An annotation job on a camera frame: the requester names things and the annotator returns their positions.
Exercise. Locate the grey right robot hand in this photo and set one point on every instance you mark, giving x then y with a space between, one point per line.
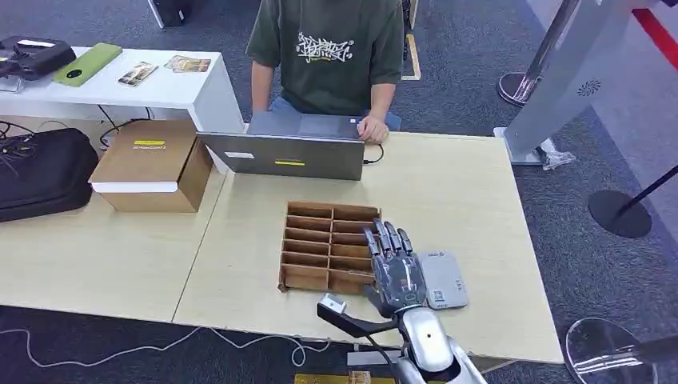
397 275

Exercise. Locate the grey card reader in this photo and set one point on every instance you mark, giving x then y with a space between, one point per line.
442 281

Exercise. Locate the wooden compartment box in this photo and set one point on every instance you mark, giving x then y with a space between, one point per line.
318 249

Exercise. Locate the person's left hand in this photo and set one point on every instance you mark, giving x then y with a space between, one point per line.
372 130

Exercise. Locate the grey laptop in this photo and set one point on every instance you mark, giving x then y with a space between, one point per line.
286 154

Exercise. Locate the chrome stanchion with clear base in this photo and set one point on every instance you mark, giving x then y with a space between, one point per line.
609 352

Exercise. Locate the chrome stanchion with round base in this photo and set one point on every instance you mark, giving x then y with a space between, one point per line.
522 85

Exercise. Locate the person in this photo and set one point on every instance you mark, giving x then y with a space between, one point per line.
328 58

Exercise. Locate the black stanchion with round base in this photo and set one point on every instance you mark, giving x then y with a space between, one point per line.
618 213

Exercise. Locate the grey kiosk stand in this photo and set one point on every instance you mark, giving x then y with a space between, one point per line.
561 90

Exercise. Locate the brown cardboard box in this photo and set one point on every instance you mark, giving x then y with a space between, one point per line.
151 167

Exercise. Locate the white side table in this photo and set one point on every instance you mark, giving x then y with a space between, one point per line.
175 90

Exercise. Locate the printed card stack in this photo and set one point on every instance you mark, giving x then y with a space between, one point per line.
188 64

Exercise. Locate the black box with white edge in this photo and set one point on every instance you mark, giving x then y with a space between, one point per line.
169 11

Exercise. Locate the black bag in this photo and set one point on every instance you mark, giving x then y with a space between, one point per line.
45 172

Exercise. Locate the green pouch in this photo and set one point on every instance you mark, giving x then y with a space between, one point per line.
87 64

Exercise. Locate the black case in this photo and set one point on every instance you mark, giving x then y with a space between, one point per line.
34 55

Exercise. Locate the black camera bracket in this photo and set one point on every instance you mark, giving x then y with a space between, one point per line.
349 323

